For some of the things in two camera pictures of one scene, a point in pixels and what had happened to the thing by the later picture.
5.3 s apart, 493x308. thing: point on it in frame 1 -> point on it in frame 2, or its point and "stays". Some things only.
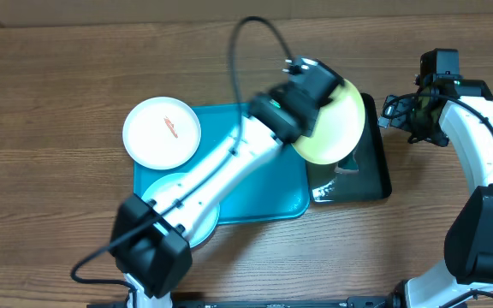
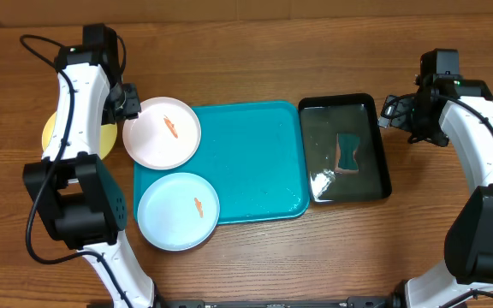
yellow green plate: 338,128 -> 109,135
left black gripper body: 311,117 -> 127,103
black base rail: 361,301 stays
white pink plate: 162,133 stays
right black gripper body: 394,113 stays
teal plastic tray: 276,190 stays
